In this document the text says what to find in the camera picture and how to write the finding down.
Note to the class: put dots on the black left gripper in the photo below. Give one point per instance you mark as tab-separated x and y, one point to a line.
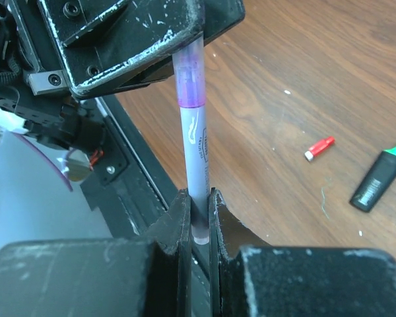
101	44

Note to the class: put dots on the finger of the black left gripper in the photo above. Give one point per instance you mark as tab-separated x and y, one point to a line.
221	16

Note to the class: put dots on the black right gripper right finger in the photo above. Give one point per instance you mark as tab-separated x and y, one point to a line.
250	277

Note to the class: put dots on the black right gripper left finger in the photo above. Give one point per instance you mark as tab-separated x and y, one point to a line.
147	275

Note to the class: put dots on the purple marker pen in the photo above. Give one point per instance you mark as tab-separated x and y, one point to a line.
194	133

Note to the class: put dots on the black green highlighter pen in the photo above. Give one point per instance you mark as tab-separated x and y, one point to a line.
375	183

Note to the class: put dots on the translucent purple pen cap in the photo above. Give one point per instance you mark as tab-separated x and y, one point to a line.
189	71

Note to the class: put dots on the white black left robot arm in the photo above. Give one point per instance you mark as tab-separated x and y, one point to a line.
57	121

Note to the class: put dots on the red pen cap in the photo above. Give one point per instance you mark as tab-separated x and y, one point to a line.
317	148

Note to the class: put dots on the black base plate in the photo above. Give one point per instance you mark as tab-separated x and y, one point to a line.
128	185

